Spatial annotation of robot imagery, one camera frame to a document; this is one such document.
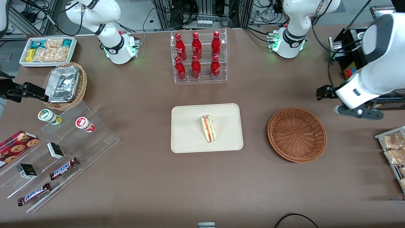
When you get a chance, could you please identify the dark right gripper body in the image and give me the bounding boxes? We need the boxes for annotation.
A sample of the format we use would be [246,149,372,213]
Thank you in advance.
[0,71,15,95]

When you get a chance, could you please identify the grey wire rack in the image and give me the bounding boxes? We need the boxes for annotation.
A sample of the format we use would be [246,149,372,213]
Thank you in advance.
[375,126,405,194]

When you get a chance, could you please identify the clear acrylic stepped stand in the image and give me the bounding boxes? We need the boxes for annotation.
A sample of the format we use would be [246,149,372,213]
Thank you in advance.
[0,101,120,213]

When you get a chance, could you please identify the brown round wicker basket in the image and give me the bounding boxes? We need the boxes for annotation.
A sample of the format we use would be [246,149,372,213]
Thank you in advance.
[267,107,327,163]

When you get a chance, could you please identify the green lid cup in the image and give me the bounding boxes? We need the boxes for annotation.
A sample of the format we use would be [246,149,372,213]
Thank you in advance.
[38,109,62,125]

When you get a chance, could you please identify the small clear cracker bag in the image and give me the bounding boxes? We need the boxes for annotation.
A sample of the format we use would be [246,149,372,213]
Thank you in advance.
[44,39,64,49]

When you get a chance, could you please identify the red cookie box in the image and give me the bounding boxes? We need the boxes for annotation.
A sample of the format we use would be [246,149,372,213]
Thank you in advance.
[0,130,40,168]

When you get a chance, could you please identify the red cola bottle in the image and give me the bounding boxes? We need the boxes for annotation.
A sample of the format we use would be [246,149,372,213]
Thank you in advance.
[210,55,221,79]
[175,33,187,61]
[191,55,202,79]
[211,31,222,59]
[191,32,203,60]
[175,57,186,80]

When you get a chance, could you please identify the light wicker basket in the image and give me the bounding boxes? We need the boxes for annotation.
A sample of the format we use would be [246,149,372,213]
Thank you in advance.
[43,62,88,111]

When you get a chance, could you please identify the clear acrylic bottle rack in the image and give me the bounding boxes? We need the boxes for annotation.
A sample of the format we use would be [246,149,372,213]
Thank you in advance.
[170,28,227,83]

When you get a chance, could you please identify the small black box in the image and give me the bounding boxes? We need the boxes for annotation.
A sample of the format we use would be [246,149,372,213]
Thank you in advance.
[47,142,65,159]
[17,163,37,179]

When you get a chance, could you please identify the triangle sandwich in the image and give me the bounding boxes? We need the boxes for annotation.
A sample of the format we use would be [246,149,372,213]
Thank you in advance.
[200,115,216,143]

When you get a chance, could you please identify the cream plastic tray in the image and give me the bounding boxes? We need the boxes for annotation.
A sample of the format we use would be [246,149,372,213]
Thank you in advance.
[171,103,244,154]

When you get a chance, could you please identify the stacked aluminium foil containers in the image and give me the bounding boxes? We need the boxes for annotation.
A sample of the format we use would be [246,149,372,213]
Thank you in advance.
[45,66,80,103]

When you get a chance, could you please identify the large clear cracker bag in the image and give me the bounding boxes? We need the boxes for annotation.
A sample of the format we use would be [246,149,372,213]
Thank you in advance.
[33,47,70,63]

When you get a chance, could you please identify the black control box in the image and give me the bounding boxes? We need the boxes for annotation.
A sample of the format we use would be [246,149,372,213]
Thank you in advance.
[328,27,367,80]

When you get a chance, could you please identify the snickers chocolate bar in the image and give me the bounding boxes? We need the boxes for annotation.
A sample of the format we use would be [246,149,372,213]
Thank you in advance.
[17,182,51,206]
[49,157,79,181]

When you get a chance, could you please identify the white rectangular plastic bin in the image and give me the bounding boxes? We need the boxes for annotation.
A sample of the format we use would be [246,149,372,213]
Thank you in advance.
[19,37,78,68]

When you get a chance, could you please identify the red lid cup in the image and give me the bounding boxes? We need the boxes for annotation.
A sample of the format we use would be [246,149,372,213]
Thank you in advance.
[75,117,96,133]

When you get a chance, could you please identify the black cable loop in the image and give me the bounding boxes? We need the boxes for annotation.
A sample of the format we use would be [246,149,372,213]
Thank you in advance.
[274,213,319,228]

